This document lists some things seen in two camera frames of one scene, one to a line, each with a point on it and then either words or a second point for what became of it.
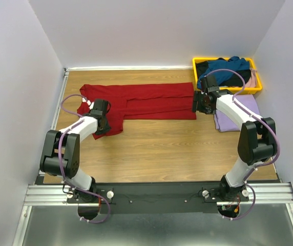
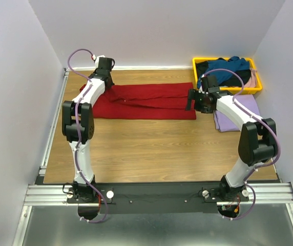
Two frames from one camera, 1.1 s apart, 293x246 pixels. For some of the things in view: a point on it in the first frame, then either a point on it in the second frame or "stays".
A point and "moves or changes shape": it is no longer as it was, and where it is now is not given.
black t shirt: (235, 80) stays
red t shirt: (140, 101) moves or changes shape
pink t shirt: (252, 81) stays
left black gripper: (106, 128) to (111, 83)
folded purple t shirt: (225, 122) stays
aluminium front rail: (260, 193) stays
